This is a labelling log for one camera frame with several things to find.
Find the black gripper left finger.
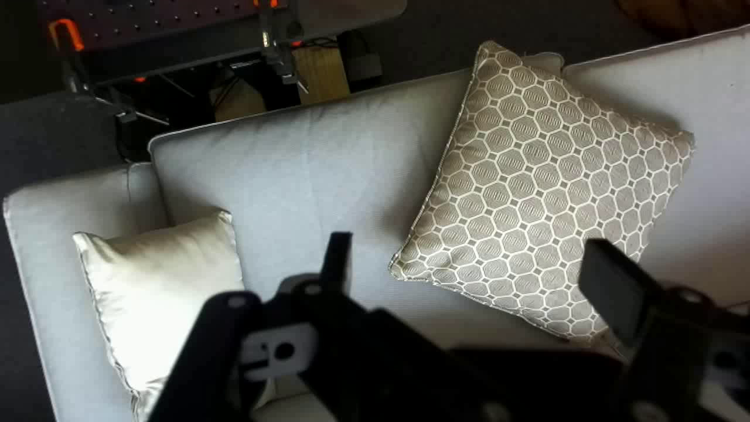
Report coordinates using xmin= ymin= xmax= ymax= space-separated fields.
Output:
xmin=148 ymin=231 xmax=370 ymax=422

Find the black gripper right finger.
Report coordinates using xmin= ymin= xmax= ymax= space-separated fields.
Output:
xmin=582 ymin=237 xmax=750 ymax=422

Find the beige geometric patterned pillow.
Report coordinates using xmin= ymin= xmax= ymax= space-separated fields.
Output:
xmin=390 ymin=40 xmax=699 ymax=342

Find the cream satin pillow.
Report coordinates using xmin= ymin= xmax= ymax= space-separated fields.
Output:
xmin=71 ymin=209 xmax=271 ymax=422

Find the grey sofa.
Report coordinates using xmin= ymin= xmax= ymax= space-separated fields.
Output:
xmin=0 ymin=22 xmax=750 ymax=422

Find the tan patterned box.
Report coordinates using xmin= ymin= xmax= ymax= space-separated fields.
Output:
xmin=291 ymin=43 xmax=352 ymax=108

